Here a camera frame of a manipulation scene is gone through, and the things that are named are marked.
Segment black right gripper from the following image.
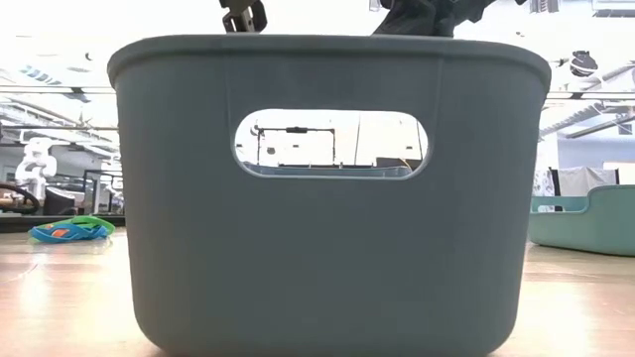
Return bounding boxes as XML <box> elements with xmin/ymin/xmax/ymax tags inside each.
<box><xmin>371</xmin><ymin>0</ymin><xmax>497</xmax><ymax>39</ymax></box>

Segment black ring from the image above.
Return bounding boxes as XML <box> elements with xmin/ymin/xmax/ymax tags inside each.
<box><xmin>0</xmin><ymin>181</ymin><xmax>41</xmax><ymax>215</ymax></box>

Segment black bin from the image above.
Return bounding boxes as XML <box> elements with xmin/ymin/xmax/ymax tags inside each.
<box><xmin>43</xmin><ymin>186</ymin><xmax>76</xmax><ymax>216</ymax></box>

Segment white cloth cover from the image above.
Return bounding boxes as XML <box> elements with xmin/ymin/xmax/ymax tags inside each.
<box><xmin>559</xmin><ymin>166</ymin><xmax>619</xmax><ymax>197</ymax></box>

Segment green rubber band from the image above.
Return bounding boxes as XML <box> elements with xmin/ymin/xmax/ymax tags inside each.
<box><xmin>68</xmin><ymin>215</ymin><xmax>117</xmax><ymax>237</ymax></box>

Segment blue plastic basket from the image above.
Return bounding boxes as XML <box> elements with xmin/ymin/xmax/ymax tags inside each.
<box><xmin>106</xmin><ymin>33</ymin><xmax>553</xmax><ymax>357</ymax></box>

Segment green plastic basket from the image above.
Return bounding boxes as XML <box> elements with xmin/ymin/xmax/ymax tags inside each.
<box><xmin>527</xmin><ymin>183</ymin><xmax>635</xmax><ymax>258</ymax></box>

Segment black white ceiling device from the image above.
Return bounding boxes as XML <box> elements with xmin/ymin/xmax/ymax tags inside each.
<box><xmin>569</xmin><ymin>49</ymin><xmax>599</xmax><ymax>78</ymax></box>

